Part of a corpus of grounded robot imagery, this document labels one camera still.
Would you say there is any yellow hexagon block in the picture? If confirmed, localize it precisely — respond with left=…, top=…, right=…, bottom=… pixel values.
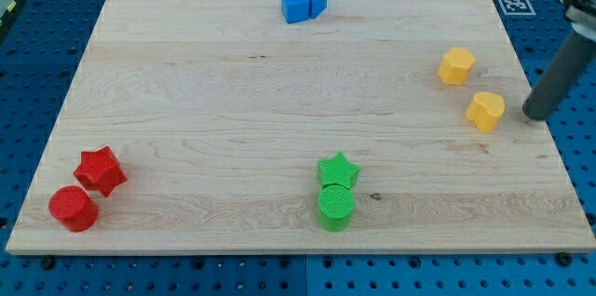
left=438, top=47, right=477, bottom=87

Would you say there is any blue cube block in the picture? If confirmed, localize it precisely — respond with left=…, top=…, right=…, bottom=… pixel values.
left=281, top=0, right=310, bottom=24

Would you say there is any yellow heart block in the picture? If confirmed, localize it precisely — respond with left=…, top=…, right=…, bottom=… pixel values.
left=465, top=91, right=506, bottom=133

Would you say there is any red star block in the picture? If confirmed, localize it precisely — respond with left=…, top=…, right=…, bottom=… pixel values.
left=74, top=146, right=128, bottom=197

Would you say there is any green cylinder block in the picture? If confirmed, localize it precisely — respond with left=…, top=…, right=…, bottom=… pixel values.
left=318, top=184, right=356, bottom=232

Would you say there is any light wooden board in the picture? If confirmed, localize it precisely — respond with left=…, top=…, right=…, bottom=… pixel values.
left=7, top=0, right=595, bottom=256

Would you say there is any red cylinder block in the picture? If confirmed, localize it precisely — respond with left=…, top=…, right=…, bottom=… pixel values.
left=48, top=186, right=99, bottom=232

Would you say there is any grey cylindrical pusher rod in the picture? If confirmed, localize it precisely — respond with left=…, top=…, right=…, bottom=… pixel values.
left=522, top=31, right=595, bottom=121

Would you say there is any green star block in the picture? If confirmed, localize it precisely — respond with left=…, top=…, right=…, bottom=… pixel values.
left=317, top=152, right=360, bottom=190

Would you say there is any white fiducial marker tag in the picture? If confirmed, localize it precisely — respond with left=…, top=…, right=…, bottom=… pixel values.
left=497, top=0, right=535, bottom=16

